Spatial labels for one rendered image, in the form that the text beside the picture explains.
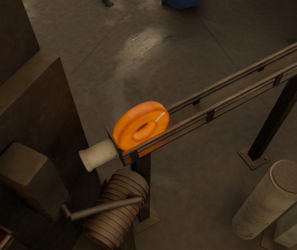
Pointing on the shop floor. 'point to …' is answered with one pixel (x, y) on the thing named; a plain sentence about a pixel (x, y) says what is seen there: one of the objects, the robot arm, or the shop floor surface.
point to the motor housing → (102, 224)
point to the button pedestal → (291, 226)
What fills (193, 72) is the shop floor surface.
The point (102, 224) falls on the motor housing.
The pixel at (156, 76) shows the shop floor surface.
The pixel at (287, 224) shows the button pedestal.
